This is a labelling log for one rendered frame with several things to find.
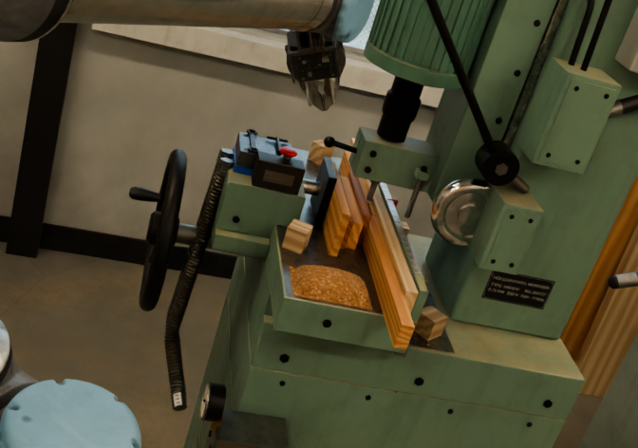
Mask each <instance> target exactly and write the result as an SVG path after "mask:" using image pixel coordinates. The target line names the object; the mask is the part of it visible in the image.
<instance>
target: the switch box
mask: <svg viewBox="0 0 638 448"><path fill-rule="evenodd" d="M615 60H616V61H617V62H619V63H620V64H621V65H623V66H624V67H626V68H627V69H628V70H629V71H632V72H636V73H638V7H637V9H636V11H635V13H634V15H633V17H632V20H631V22H630V24H629V28H628V30H627V32H626V35H625V37H624V39H623V41H622V44H621V46H620V47H619V50H618V52H617V54H616V56H615Z"/></svg>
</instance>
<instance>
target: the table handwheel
mask: <svg viewBox="0 0 638 448"><path fill-rule="evenodd" d="M186 167H187V156H186V154H185V152H184V151H183V150H181V149H175V150H173V151H172V152H171V154H170V156H169V159H168V161H167V165H166V168H165V172H164V176H163V180H162V184H161V187H160V191H159V193H160V194H161V197H160V201H159V202H158V203H157V207H156V210H155V211H154V212H153V213H152V214H151V216H150V220H149V224H148V229H147V234H146V239H145V240H146V242H147V243H148V248H147V254H146V258H145V263H144V269H143V274H142V279H141V291H140V307H141V309H142V310H144V311H151V310H153V309H154V308H155V307H156V305H157V303H158V300H159V298H160V293H161V290H162V286H163V283H164V279H165V275H166V272H167V268H168V264H169V259H170V255H171V251H172V247H174V246H175V243H179V244H184V245H190V246H193V245H194V242H195V238H196V235H197V229H199V227H198V226H194V225H189V224H184V223H179V218H178V215H179V210H180V204H181V200H182V194H183V188H184V181H185V175H186ZM205 249H209V250H214V249H212V232H211V234H210V238H209V241H208V244H207V248H205ZM214 251H218V250H214ZM219 252H223V251H219ZM228 253H232V252H228ZM233 254H237V253H233ZM237 255H242V254H237ZM242 256H248V255H242ZM248 257H252V256H248ZM253 258H257V257H253Z"/></svg>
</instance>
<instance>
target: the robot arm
mask: <svg viewBox="0 0 638 448"><path fill-rule="evenodd" d="M374 1H375V0H0V42H28V41H34V40H37V39H40V38H42V37H44V36H45V35H47V34H49V33H50V32H51V31H52V30H54V29H55V28H56V27H57V26H58V25H59V23H83V24H115V25H147V26H179V27H211V28H274V29H289V30H290V31H288V33H287V39H288V44H287V45H285V50H286V53H287V67H288V70H289V72H290V73H291V77H292V82H293V83H294V84H295V79H296V80H297V81H298V82H299V83H300V87H301V89H302V91H303V92H304V93H305V95H306V96H307V100H308V105H309V107H311V106H312V105H314V106H315V107H317V108H318V109H319V110H321V111H328V109H329V108H330V107H331V105H332V104H334V103H335V101H334V99H335V97H336V94H337V91H338V88H339V84H340V77H341V74H342V72H343V70H344V67H345V65H346V53H345V49H344V46H343V43H349V42H351V41H353V40H354V39H355V38H356V37H357V36H358V35H359V34H360V33H361V31H362V30H363V28H364V27H365V25H366V22H367V20H368V18H369V15H370V13H371V11H372V8H373V5H374ZM323 79H324V82H323V88H324V91H325V92H324V94H323V97H322V94H321V93H320V92H319V91H318V83H317V82H316V80H323ZM323 101H324V102H323ZM0 448H141V431H140V428H139V425H138V422H137V420H136V418H135V416H134V415H133V413H132V412H131V410H130V409H129V408H128V406H127V405H126V404H125V403H124V402H119V401H118V398H117V396H115V395H114V394H112V393H111V392H109V391H108V390H106V389H104V388H102V387H100V386H98V385H96V384H93V383H87V382H83V381H78V380H71V379H65V380H64V381H63V382H62V383H56V382H55V381H54V380H47V381H43V382H38V381H36V380H35V379H33V378H32V377H30V375H29V374H27V373H26V372H24V371H23V370H22V369H20V368H19V366H18V365H17V364H16V362H15V361H14V358H13V353H12V348H11V343H10V339H9V334H8V331H7V329H6V327H5V325H4V324H3V322H2V321H1V320H0Z"/></svg>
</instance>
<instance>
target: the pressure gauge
mask: <svg viewBox="0 0 638 448"><path fill-rule="evenodd" d="M203 400H206V402H205V404H204V402H203ZM225 400H226V386H225V384H222V383H211V382H209V381H208V382H207V383H206V384H205V386H204V390H203V394H202V398H201V404H200V411H199V418H200V420H206V421H211V426H210V427H211V429H213V430H215V429H216V427H217V426H219V425H221V423H222V419H223V416H224V414H223V410H224V405H225Z"/></svg>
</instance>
